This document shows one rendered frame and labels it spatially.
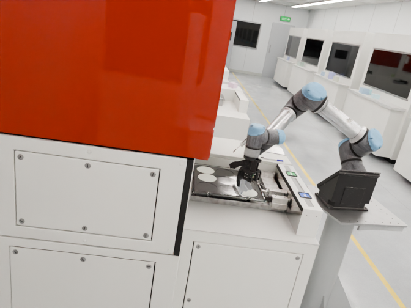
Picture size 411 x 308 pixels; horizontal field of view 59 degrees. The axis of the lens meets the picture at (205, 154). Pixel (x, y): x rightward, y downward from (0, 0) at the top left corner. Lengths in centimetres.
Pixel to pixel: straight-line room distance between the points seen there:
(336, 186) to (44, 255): 146
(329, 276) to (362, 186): 61
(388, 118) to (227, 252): 502
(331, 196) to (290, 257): 51
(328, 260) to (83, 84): 173
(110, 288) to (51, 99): 77
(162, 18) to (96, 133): 43
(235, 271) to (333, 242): 76
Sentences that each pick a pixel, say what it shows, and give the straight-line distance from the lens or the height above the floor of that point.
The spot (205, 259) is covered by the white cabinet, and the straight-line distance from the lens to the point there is 170.
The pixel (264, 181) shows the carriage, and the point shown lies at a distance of 210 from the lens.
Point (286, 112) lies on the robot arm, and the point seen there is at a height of 129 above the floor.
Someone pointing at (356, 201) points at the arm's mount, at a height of 88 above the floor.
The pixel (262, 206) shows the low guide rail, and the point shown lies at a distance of 190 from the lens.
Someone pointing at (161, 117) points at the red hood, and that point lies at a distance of 122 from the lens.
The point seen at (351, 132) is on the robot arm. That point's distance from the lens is 210.
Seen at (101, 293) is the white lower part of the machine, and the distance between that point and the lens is 160.
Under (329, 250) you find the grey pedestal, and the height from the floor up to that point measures 53.
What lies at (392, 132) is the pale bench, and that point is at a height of 51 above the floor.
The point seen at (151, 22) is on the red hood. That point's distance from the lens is 118.
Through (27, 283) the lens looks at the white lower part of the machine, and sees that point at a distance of 166.
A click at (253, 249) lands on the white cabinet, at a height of 76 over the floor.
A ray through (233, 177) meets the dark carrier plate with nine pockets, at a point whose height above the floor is 90.
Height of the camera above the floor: 167
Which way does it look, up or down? 20 degrees down
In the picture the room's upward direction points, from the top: 9 degrees clockwise
